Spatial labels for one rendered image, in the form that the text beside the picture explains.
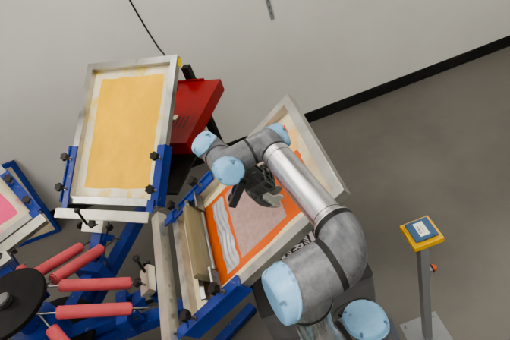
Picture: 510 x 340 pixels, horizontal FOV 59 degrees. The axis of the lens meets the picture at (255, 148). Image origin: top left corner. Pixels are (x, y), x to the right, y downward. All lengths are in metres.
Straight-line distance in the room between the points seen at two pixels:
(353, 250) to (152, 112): 1.67
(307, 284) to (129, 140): 1.70
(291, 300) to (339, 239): 0.15
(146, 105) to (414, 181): 2.02
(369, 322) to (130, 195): 1.44
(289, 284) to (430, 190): 2.62
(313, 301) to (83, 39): 2.88
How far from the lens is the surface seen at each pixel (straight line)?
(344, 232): 0.94
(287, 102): 1.80
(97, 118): 2.62
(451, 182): 3.50
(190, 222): 1.85
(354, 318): 1.30
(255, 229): 1.67
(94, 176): 2.53
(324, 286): 0.91
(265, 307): 1.93
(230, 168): 1.13
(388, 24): 4.00
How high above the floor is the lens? 2.59
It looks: 40 degrees down
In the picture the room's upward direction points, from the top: 20 degrees counter-clockwise
